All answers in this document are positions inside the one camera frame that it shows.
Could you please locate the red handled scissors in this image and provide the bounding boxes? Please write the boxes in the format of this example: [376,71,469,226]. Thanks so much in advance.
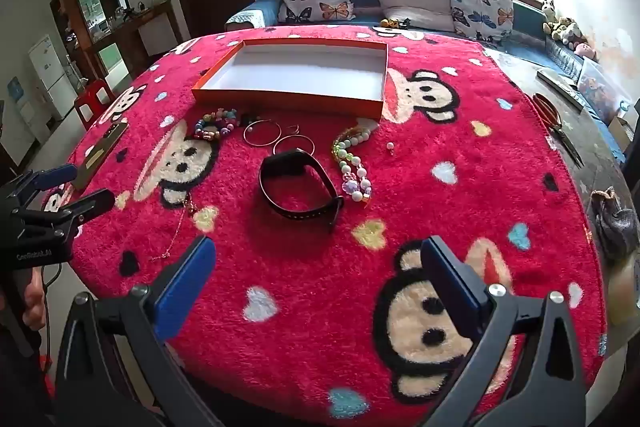
[532,93,586,168]

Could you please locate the dark wooden desk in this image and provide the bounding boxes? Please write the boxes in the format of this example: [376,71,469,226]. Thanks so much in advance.
[82,0,183,72]

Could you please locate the grey cloth pouch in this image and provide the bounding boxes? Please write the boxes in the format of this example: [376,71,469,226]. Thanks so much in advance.
[591,187,640,260]

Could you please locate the colourful bead bracelet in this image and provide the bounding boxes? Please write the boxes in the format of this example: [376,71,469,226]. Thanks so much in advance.
[192,107,240,142]

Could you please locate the person's left hand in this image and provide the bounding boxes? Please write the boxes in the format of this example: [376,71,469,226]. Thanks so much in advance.
[22,269,49,333]

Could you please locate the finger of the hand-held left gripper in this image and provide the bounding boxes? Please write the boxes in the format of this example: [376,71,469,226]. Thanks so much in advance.
[0,164,79,208]
[14,188,116,229]

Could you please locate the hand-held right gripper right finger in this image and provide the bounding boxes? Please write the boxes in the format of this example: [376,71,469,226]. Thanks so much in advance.
[420,234,588,427]

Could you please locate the red printed blanket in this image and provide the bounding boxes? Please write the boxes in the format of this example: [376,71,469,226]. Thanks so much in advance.
[42,24,608,427]

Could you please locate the green white bead chain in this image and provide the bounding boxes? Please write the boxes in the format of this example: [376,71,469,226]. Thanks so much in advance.
[331,124,373,208]

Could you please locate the red plastic stool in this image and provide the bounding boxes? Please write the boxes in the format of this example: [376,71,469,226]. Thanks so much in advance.
[74,79,115,130]

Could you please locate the orange cardboard box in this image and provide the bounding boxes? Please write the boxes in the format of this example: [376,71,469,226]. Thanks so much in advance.
[191,39,390,122]

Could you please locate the large silver hoop earring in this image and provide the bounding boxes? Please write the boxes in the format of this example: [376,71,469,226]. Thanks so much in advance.
[243,119,286,148]
[272,134,317,158]

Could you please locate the gold smartphone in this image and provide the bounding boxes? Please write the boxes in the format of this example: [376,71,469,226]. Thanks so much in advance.
[75,121,130,192]

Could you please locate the beige pillow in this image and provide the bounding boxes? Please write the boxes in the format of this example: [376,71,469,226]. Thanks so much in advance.
[372,0,458,32]

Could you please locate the black watch band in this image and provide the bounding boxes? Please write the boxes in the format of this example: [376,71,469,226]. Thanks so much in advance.
[258,148,346,233]

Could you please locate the clear plastic storage box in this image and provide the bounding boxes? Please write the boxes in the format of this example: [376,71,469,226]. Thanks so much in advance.
[577,57,633,122]

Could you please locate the white fridge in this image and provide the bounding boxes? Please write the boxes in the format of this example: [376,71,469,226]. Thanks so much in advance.
[27,34,76,120]

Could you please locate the long grey case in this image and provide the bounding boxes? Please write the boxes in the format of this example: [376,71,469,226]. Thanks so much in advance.
[536,68,586,112]

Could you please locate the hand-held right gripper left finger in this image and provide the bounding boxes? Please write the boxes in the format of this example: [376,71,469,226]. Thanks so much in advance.
[52,234,218,427]

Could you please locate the thin gold necklace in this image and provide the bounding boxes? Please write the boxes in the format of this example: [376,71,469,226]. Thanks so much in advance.
[150,192,201,264]

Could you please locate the pile of stuffed toys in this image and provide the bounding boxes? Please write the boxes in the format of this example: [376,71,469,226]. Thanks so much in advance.
[540,0,598,60]

